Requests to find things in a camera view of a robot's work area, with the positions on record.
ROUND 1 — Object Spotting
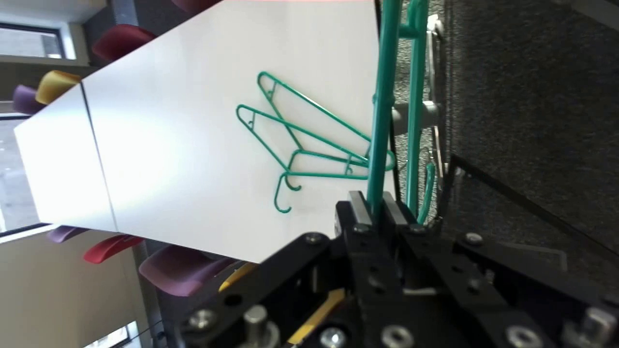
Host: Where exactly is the green plastic hanger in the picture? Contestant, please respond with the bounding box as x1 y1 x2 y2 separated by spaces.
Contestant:
365 0 441 226
234 102 388 214
255 69 396 193

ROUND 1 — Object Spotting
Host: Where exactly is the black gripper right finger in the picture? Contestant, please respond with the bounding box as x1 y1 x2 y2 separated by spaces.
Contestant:
383 199 499 317

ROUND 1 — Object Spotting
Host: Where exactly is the yellow chair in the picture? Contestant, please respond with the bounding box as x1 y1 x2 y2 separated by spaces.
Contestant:
34 67 83 106
216 259 259 293

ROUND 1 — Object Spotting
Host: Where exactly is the black floor stand bar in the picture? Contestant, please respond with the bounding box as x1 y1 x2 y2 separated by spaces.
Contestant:
437 152 619 272

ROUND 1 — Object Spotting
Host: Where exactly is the purple chair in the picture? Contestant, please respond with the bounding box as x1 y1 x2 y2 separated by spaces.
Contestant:
89 25 158 63
9 83 46 116
168 0 222 15
44 224 90 245

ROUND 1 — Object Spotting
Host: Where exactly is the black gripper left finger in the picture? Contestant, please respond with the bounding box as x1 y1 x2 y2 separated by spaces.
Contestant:
334 189 388 305

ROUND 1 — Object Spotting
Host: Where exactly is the red chair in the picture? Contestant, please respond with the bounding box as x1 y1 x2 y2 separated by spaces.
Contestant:
81 233 149 266

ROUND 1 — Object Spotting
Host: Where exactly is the white table leg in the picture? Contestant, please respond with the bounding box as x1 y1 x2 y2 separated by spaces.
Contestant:
386 98 444 139

